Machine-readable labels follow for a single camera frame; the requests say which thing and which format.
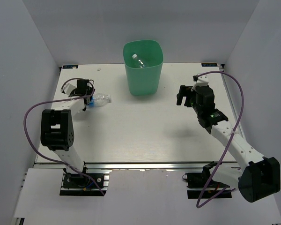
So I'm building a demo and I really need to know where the clear bottle blue label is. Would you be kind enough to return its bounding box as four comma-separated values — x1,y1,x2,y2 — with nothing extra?
88,93,111,107

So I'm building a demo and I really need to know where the large clear crushed bottle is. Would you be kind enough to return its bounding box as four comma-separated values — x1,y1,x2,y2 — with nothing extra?
132,54,147,68

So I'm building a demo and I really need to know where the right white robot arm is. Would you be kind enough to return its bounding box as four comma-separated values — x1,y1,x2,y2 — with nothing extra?
177,85,281,203

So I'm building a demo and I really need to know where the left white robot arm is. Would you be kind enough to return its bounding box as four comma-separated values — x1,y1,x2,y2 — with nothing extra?
40,78,95,187

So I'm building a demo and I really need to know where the green plastic bin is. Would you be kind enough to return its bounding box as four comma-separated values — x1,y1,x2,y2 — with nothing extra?
123,40,163,96

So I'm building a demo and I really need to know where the blue sticker left corner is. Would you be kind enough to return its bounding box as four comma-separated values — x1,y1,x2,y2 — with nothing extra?
62,65,78,69

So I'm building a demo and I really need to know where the blue sticker corner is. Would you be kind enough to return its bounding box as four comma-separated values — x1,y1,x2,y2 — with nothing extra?
201,63,218,67
62,65,78,69

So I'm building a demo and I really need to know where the blue sticker right corner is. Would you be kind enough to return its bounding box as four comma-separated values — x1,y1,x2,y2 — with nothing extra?
201,63,218,67

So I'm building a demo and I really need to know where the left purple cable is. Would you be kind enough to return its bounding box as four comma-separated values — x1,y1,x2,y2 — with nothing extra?
23,78,106,195

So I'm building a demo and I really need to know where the purple cable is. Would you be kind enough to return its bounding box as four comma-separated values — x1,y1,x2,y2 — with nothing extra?
23,78,106,195
196,71,245,209

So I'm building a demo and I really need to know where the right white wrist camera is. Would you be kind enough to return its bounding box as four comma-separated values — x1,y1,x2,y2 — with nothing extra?
192,74,209,91

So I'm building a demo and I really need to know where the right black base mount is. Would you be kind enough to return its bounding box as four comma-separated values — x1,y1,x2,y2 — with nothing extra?
182,172,226,199

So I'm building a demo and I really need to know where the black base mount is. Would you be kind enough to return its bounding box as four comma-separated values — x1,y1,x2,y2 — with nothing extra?
59,168,109,197
182,172,226,199

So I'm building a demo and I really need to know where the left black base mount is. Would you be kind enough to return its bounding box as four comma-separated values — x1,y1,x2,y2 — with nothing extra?
59,168,109,197

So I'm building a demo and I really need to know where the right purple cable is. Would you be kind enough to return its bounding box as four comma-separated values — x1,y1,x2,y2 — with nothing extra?
196,71,245,209

